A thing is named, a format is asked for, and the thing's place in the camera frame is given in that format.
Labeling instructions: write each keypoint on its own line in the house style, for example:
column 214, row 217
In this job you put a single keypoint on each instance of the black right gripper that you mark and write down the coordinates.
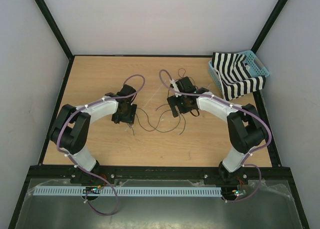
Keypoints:
column 173, row 101

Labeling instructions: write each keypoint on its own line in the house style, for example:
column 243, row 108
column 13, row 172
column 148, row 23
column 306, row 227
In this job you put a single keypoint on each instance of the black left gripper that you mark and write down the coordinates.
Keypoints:
column 129, row 118

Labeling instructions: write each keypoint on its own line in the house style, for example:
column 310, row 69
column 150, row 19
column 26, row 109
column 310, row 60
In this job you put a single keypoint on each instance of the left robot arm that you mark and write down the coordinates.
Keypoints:
column 71, row 127

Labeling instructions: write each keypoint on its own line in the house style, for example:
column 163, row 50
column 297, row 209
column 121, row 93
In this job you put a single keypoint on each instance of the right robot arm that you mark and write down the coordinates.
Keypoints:
column 246, row 129

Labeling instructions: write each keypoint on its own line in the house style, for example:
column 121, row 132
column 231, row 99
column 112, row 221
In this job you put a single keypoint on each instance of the black white striped cloth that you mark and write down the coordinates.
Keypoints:
column 234, row 76

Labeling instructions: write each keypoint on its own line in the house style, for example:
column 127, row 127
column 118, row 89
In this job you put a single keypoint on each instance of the light blue perforated basket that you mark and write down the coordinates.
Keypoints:
column 256, row 68

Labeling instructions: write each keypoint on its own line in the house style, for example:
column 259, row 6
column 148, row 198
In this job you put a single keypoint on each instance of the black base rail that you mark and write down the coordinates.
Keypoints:
column 210, row 175

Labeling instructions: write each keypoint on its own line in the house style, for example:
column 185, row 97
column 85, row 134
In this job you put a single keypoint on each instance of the light blue slotted cable duct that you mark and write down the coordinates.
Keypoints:
column 128, row 191

